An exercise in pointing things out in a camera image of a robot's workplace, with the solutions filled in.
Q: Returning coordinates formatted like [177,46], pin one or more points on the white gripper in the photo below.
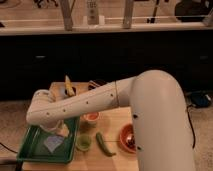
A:
[57,128]

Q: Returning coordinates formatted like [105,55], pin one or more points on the blue sponge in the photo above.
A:
[52,142]

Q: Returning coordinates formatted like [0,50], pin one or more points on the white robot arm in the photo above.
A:
[163,138]

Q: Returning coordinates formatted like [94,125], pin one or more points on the dark object behind arm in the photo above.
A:
[95,83]

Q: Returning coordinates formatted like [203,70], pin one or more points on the green plastic tray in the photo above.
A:
[34,150]

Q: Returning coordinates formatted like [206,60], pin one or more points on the green small cup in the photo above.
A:
[83,142]

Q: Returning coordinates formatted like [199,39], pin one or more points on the orange small cup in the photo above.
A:
[91,118]

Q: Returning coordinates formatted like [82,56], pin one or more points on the green chili pepper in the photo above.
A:
[102,145]

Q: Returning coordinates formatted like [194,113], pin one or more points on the red bowl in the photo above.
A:
[126,139]

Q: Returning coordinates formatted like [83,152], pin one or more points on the white remote on stand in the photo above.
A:
[92,12]

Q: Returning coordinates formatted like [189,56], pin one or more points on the dark blue floor device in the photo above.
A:
[200,100]

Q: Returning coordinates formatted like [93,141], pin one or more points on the black bag on shelf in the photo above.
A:
[192,10]

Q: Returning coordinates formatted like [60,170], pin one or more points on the left wooden post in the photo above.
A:
[66,13]

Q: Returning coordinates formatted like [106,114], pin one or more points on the wooden post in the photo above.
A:
[66,13]
[128,13]

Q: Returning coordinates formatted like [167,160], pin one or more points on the right wooden post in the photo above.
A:
[128,13]

